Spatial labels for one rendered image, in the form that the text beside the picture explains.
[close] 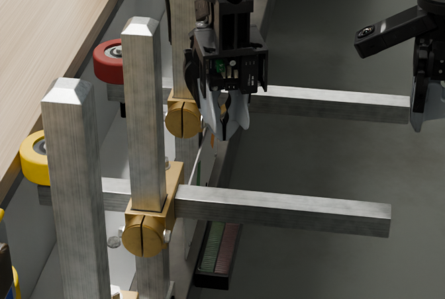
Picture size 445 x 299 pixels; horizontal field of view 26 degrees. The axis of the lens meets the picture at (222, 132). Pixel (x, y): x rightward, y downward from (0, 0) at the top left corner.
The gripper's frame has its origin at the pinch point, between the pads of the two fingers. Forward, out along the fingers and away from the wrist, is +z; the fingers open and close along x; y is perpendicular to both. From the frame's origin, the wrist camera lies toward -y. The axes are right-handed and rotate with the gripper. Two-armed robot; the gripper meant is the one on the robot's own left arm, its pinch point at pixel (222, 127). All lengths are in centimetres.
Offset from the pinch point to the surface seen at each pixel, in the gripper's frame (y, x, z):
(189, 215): 1.6, -4.5, 11.3
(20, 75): -25.1, -23.7, 4.3
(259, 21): -74, 22, 24
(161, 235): 7.0, -8.6, 9.5
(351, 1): -220, 93, 94
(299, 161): -122, 46, 94
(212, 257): -4.8, -0.5, 24.1
